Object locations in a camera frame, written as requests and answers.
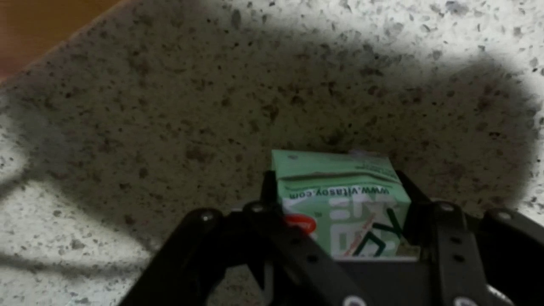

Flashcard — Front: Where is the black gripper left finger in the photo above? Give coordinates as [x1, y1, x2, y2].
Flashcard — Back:
[119, 169, 366, 306]

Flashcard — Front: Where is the green juice box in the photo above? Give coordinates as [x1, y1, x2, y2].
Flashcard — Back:
[269, 146, 425, 264]

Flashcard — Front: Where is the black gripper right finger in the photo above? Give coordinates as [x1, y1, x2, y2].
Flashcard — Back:
[395, 169, 544, 306]

